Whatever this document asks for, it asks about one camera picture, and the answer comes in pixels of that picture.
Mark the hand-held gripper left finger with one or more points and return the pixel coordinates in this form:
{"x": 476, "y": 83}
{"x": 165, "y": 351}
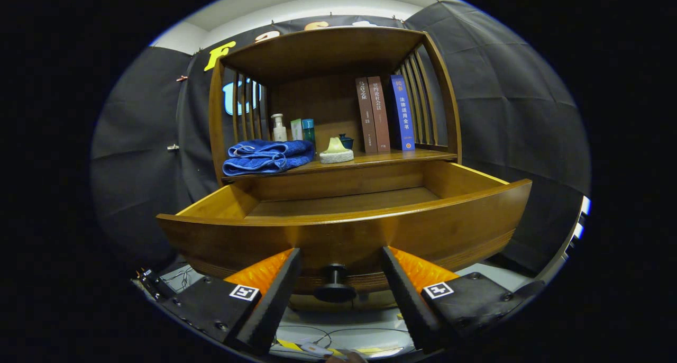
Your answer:
{"x": 272, "y": 305}

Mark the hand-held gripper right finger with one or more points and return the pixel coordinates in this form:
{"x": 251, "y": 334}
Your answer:
{"x": 410, "y": 302}

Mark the wooden drawer with black knob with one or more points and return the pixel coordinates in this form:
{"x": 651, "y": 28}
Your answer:
{"x": 370, "y": 236}

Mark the green soap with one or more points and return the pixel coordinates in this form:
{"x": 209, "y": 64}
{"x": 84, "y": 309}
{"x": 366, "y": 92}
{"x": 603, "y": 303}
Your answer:
{"x": 336, "y": 151}

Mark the wooden countertop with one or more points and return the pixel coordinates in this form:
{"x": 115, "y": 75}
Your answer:
{"x": 381, "y": 157}

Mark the wooden cabinet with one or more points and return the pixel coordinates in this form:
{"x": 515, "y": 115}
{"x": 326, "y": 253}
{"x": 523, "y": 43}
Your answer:
{"x": 317, "y": 51}

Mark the yellow and black floor tape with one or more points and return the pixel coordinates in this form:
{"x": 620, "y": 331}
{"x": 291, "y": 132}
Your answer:
{"x": 288, "y": 344}

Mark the folded blue towel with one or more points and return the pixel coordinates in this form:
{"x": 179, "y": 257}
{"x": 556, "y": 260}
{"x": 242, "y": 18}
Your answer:
{"x": 264, "y": 159}

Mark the white pump bottle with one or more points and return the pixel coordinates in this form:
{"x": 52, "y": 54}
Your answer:
{"x": 279, "y": 133}

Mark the blue lidded teacup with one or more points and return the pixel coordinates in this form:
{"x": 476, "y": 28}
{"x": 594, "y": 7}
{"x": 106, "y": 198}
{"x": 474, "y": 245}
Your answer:
{"x": 347, "y": 141}

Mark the white and green box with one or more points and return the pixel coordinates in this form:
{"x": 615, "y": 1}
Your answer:
{"x": 296, "y": 130}

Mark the teal bottle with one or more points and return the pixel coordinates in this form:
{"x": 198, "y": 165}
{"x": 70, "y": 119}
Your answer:
{"x": 309, "y": 131}

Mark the dark brown book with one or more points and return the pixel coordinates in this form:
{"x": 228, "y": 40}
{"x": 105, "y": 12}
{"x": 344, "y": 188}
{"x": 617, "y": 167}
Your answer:
{"x": 366, "y": 117}

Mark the reddish brown book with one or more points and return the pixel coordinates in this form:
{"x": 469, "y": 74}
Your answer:
{"x": 379, "y": 114}

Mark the blue book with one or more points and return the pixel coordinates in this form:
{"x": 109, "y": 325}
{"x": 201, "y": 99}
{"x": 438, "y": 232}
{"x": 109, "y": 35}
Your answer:
{"x": 403, "y": 111}

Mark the black backdrop cloth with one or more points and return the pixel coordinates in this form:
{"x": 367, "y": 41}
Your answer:
{"x": 518, "y": 114}

